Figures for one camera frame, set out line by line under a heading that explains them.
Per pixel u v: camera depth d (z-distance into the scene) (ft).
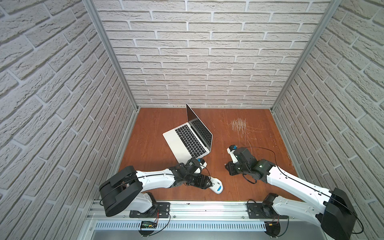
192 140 3.28
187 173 2.15
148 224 2.34
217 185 2.60
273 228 2.27
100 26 2.49
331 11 2.29
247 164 2.00
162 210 2.44
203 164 2.56
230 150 2.45
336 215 1.28
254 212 2.39
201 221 2.36
